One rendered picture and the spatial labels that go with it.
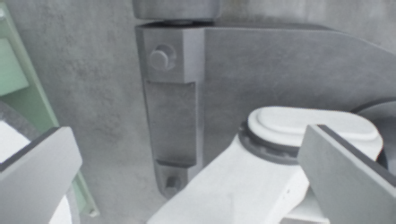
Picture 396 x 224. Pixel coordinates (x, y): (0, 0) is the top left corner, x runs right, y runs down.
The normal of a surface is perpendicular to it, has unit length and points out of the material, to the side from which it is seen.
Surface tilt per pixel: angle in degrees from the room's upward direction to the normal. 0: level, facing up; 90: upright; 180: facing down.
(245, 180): 90
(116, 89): 0
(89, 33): 0
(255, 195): 90
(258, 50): 0
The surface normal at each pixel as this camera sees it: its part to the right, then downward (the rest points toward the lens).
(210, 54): -0.18, 0.47
